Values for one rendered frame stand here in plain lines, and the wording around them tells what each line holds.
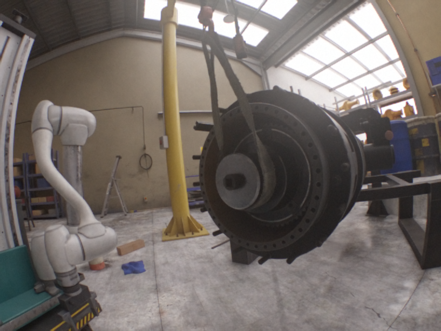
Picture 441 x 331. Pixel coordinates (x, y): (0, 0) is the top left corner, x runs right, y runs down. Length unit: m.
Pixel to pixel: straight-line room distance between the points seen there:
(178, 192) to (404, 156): 3.40
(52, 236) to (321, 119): 0.85
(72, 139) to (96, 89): 6.54
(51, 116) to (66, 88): 7.03
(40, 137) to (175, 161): 2.40
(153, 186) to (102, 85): 3.97
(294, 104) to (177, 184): 2.61
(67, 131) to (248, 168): 0.77
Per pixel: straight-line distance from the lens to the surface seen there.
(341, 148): 0.50
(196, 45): 8.32
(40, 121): 0.92
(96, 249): 0.75
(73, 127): 0.95
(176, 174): 3.00
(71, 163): 0.97
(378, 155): 1.86
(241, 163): 0.47
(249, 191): 0.46
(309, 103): 0.48
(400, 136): 3.22
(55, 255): 0.73
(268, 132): 0.59
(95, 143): 6.81
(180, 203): 3.02
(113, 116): 6.90
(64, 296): 0.81
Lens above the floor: 0.87
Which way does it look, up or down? 3 degrees up
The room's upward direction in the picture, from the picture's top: 7 degrees counter-clockwise
